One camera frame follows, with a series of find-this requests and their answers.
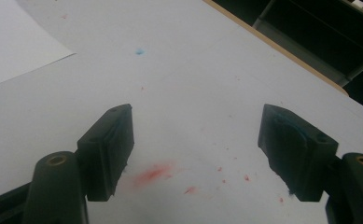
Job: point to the white paper sheet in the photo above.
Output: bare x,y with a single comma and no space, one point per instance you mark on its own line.
14,40

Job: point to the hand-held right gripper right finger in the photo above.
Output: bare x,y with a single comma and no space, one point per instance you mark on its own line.
297,149

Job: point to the dark metal stand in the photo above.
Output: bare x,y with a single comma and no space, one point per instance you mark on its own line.
319,40

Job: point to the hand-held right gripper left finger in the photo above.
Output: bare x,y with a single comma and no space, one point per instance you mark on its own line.
104,152

